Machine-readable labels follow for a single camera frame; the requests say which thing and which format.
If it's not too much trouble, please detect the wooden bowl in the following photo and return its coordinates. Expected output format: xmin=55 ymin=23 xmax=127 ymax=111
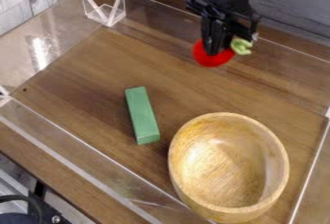
xmin=167 ymin=112 xmax=290 ymax=224

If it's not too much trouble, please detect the black cable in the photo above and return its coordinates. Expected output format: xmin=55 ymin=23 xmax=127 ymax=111
xmin=0 ymin=194 xmax=44 ymax=224

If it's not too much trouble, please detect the red plush tomato toy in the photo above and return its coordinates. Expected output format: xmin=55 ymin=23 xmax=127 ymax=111
xmin=192 ymin=39 xmax=252 ymax=68

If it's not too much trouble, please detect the black metal bracket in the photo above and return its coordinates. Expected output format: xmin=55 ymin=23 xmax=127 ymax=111
xmin=28 ymin=182 xmax=72 ymax=224

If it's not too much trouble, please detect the green rectangular block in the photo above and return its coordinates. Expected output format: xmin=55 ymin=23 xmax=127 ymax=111
xmin=125 ymin=87 xmax=160 ymax=145

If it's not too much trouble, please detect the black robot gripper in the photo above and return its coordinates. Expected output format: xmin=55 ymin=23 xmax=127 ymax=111
xmin=187 ymin=0 xmax=260 ymax=56

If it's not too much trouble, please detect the clear acrylic tray wall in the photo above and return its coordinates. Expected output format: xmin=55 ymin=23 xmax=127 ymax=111
xmin=0 ymin=0 xmax=330 ymax=224

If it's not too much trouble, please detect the clear acrylic corner bracket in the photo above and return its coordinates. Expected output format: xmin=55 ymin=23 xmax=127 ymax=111
xmin=83 ymin=0 xmax=127 ymax=27

